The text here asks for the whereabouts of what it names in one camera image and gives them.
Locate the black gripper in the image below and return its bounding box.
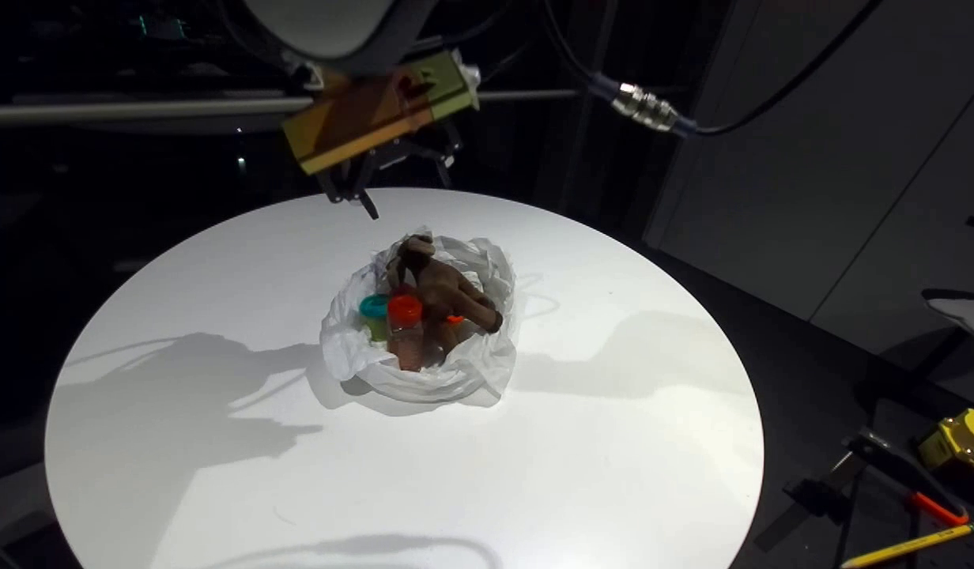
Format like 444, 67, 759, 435
319, 118, 469, 223

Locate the brown plush moose toy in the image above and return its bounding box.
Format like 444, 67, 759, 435
384, 230, 506, 339

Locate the play-doh tub with teal lid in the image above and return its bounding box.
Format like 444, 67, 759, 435
358, 292, 395, 342

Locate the white crumpled plastic bag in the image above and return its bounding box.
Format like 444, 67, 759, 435
317, 230, 522, 415

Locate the grey horizontal handrail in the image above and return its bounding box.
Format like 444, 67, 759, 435
0, 84, 585, 132

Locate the yellow device on floor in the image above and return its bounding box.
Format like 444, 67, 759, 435
916, 407, 974, 485

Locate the yellow stick on floor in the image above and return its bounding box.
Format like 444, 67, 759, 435
839, 519, 974, 569

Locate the black cable with silver connector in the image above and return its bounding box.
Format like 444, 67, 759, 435
538, 0, 893, 143

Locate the black tool with red handle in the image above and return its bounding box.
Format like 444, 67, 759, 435
784, 428, 974, 530

